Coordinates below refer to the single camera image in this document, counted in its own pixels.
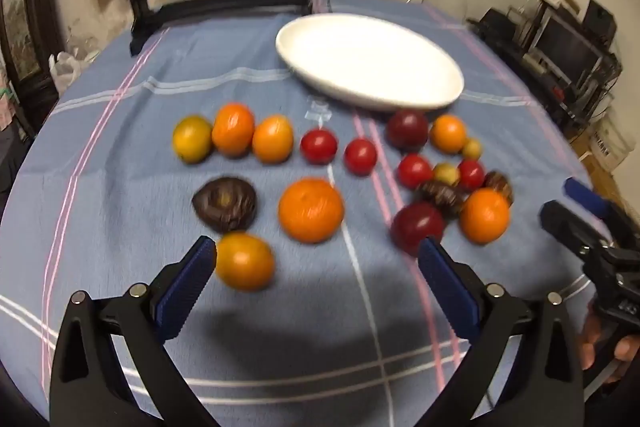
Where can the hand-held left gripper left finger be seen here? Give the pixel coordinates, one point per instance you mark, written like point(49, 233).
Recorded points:
point(187, 287)

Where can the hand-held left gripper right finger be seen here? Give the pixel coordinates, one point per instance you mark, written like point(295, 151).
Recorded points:
point(445, 287)

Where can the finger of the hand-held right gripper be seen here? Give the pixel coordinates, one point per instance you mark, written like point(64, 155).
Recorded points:
point(582, 195)
point(562, 219)

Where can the yellowish orange mandarin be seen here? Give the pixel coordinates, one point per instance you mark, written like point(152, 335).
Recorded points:
point(244, 261)

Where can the dark red plum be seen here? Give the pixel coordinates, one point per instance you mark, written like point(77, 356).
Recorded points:
point(407, 129)
point(417, 227)

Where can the long dark brown dried fruit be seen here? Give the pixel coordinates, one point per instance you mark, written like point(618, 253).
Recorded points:
point(441, 197)

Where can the large orange mandarin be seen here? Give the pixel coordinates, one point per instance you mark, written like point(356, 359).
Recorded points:
point(311, 209)

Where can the yellow-green tomato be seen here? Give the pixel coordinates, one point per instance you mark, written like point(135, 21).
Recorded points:
point(192, 139)

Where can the red cherry tomato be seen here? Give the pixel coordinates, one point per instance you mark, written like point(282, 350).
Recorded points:
point(360, 156)
point(414, 171)
point(318, 147)
point(471, 174)

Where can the white oval plate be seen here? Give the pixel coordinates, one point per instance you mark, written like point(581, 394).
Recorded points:
point(370, 57)

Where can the person's right hand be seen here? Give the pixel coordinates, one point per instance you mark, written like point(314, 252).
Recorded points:
point(591, 339)

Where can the white printed box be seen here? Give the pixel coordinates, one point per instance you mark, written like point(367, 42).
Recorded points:
point(610, 139)

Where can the blue striped tablecloth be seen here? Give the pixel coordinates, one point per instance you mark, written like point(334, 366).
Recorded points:
point(150, 207)

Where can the black metal rack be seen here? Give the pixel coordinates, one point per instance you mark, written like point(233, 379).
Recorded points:
point(555, 92)

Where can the black computer monitor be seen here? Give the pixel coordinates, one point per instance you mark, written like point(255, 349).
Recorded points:
point(570, 47)

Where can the black hat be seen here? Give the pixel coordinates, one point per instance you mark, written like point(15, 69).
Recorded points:
point(495, 24)

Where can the dark wooden cabinet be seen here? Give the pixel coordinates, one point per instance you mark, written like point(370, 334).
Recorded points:
point(35, 97)

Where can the white plastic bag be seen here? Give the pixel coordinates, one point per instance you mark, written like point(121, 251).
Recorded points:
point(65, 69)

